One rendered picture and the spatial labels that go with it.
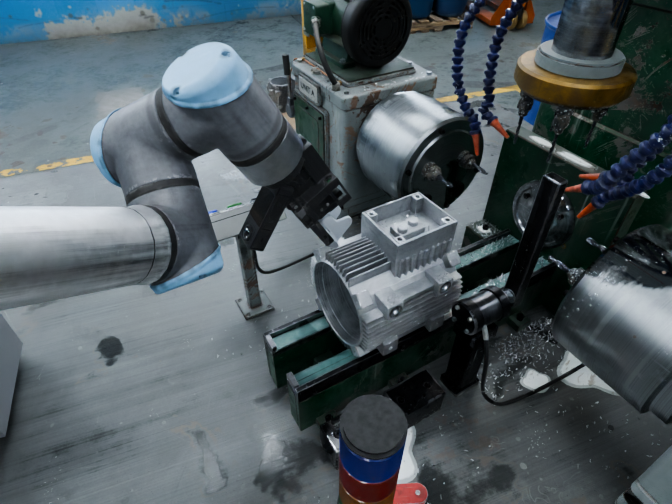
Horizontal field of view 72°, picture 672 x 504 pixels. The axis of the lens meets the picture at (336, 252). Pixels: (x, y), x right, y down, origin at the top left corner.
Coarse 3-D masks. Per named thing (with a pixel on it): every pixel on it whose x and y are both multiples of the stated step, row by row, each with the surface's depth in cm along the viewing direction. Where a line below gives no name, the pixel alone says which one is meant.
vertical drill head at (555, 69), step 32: (576, 0) 66; (608, 0) 64; (576, 32) 68; (608, 32) 67; (544, 64) 72; (576, 64) 69; (608, 64) 68; (544, 96) 71; (576, 96) 69; (608, 96) 68
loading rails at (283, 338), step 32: (480, 256) 102; (512, 256) 108; (480, 288) 94; (544, 288) 102; (320, 320) 88; (448, 320) 88; (512, 320) 101; (288, 352) 85; (320, 352) 90; (416, 352) 89; (448, 352) 96; (288, 384) 79; (320, 384) 77; (352, 384) 83; (384, 384) 90; (320, 416) 84
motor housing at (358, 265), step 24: (360, 240) 78; (312, 264) 83; (336, 264) 72; (360, 264) 72; (384, 264) 73; (432, 264) 77; (336, 288) 86; (360, 288) 72; (408, 288) 74; (432, 288) 75; (456, 288) 78; (336, 312) 85; (360, 312) 71; (408, 312) 74; (432, 312) 78; (336, 336) 84; (360, 336) 73; (384, 336) 74
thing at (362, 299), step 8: (320, 248) 77; (328, 248) 78; (320, 256) 77; (448, 256) 76; (456, 256) 77; (448, 264) 77; (456, 264) 76; (352, 296) 71; (360, 296) 69; (368, 296) 70; (360, 304) 69; (368, 304) 70; (352, 352) 79; (360, 352) 77; (368, 352) 78
